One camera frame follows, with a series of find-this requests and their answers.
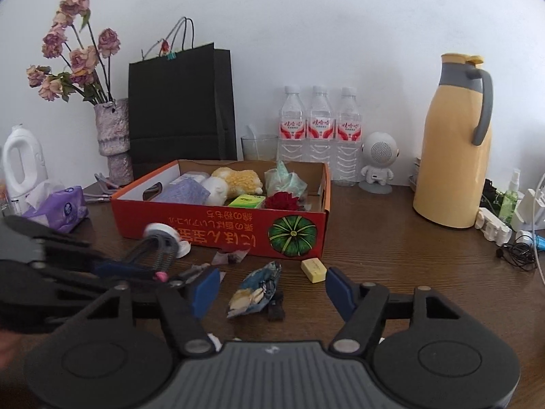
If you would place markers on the left water bottle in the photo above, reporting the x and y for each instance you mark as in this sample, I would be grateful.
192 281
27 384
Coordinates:
292 127

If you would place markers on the orange cardboard box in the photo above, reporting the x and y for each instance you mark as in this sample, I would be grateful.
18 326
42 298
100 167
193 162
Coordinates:
264 232

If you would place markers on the blue snack wrapper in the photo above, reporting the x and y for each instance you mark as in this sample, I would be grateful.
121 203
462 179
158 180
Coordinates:
256 291

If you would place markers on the green spray bottle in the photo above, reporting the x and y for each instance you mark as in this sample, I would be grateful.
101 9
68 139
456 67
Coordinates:
510 199

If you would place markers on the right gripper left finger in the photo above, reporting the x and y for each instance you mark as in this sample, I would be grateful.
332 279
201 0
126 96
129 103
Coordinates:
106 326

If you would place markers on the purple textured vase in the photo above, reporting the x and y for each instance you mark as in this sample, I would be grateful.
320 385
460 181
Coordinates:
111 120

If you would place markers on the red rose flower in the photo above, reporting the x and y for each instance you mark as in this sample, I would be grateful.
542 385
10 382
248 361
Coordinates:
282 201

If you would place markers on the yellow thermos jug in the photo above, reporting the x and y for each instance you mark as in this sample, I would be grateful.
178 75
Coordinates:
456 143

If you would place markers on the white robot speaker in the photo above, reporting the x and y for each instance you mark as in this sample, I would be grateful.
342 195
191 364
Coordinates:
380 151

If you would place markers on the right water bottle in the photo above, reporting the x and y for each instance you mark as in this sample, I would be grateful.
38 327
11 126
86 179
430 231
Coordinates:
349 128

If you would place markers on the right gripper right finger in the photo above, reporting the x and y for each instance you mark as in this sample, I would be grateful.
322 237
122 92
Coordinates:
365 309

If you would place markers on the water bottle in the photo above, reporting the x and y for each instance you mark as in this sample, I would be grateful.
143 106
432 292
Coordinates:
320 127
292 127
349 128

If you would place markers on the white wet wipes pack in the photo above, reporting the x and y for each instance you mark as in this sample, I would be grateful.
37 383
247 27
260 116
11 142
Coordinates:
198 177

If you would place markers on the black paper bag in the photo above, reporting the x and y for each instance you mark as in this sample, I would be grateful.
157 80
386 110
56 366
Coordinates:
181 109

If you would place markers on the yellow eraser block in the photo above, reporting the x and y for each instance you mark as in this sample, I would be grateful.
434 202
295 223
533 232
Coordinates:
314 269

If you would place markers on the green tissue packet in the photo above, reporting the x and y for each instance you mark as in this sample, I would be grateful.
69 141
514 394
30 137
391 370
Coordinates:
247 201

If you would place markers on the middle water bottle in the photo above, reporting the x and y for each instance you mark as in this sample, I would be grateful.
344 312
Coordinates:
320 127

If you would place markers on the green plastic bag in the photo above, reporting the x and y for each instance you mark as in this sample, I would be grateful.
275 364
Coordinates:
280 179

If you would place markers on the purple cloth pouch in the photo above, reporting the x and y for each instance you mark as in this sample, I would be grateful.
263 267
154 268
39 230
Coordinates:
186 191

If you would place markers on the white detergent jug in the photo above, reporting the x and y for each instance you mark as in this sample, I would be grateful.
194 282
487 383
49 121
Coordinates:
24 166

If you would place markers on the small clear wrapper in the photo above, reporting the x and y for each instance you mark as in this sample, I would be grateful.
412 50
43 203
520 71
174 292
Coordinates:
229 258

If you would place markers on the purple tissue pack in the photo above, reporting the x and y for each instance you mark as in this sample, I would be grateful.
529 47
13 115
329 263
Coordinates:
56 206

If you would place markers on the yellow white plush toy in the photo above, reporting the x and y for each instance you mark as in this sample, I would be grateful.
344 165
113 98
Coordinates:
226 183

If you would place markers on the dried pink roses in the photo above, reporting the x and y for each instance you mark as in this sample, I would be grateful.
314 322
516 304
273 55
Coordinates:
87 57

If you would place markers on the white power strip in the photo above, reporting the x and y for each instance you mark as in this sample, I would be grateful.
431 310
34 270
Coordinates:
493 229

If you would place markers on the stacked small tins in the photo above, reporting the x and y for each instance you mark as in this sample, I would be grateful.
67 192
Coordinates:
413 177

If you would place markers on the clear drinking glass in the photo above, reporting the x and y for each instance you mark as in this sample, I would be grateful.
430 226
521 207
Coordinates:
259 147

